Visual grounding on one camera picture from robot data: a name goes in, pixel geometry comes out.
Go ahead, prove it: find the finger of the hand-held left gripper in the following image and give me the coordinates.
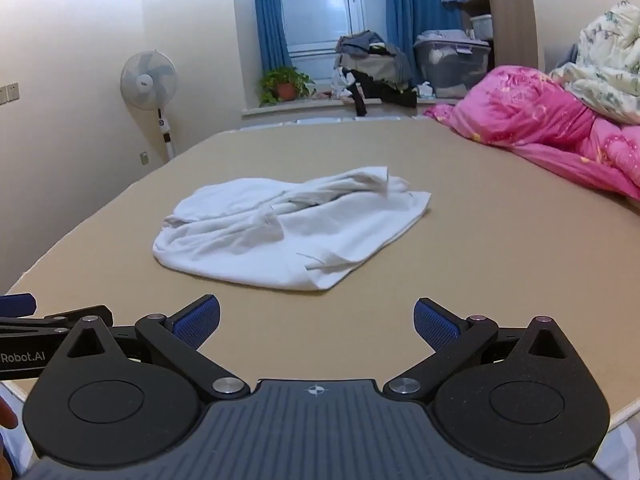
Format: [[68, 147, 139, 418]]
[[0, 304, 114, 339], [0, 293, 39, 318]]

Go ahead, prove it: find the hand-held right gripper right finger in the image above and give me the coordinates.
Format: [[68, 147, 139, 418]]
[[382, 297, 588, 404]]

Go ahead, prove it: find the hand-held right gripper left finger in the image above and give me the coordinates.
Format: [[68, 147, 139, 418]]
[[46, 295, 252, 404]]

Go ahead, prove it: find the white t-shirt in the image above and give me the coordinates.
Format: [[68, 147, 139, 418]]
[[152, 164, 433, 293]]

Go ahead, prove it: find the pile of dark clothes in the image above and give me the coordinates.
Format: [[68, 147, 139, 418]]
[[332, 31, 418, 116]]

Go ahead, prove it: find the person's left hand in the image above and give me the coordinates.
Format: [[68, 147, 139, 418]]
[[0, 397, 22, 430]]

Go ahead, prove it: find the pink floral quilt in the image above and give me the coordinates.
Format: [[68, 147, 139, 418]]
[[422, 65, 640, 201]]

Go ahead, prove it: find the white window sill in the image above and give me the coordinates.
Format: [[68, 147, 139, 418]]
[[242, 94, 451, 118]]

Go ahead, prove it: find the white standing fan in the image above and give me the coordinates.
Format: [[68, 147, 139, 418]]
[[120, 49, 179, 163]]

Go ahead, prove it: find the potted green plant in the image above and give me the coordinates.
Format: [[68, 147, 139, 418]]
[[258, 66, 317, 107]]

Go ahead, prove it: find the clear plastic storage box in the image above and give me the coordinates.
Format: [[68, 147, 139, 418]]
[[413, 30, 492, 100]]

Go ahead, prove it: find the white storage basket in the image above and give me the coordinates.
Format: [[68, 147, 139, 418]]
[[470, 14, 494, 41]]

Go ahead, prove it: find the white floral quilt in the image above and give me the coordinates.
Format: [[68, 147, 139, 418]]
[[549, 0, 640, 126]]

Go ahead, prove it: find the blue curtain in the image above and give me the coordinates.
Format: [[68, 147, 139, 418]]
[[382, 0, 466, 86], [250, 0, 293, 78]]

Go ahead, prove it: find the beige wooden shelf unit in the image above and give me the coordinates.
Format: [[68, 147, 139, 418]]
[[440, 0, 546, 72]]

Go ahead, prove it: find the white framed window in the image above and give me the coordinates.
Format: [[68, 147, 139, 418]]
[[276, 0, 388, 81]]

